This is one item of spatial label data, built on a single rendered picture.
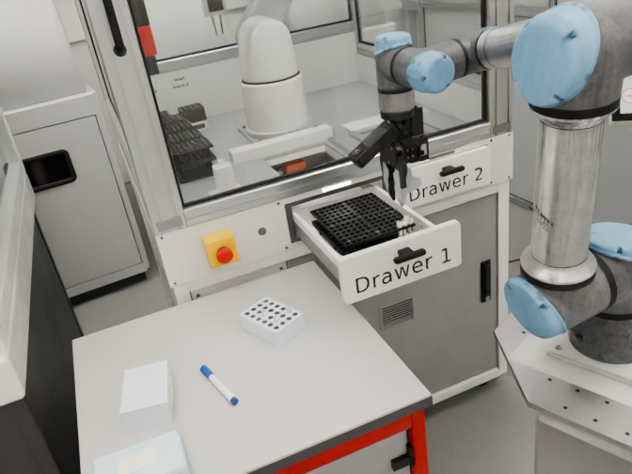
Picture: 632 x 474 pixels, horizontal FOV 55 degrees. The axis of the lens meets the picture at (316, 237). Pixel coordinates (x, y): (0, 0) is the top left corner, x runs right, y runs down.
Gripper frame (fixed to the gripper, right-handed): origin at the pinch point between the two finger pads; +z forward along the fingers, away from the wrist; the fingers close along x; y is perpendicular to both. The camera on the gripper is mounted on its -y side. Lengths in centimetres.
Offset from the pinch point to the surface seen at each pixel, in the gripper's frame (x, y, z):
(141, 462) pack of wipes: -30, -66, 17
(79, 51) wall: 338, -52, 0
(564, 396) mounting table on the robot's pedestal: -49, 5, 21
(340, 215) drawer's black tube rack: 13.7, -8.0, 7.3
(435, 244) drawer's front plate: -10.9, 3.4, 8.1
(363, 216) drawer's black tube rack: 9.7, -3.8, 7.3
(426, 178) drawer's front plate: 21.0, 20.8, 7.8
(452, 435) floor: 13, 22, 97
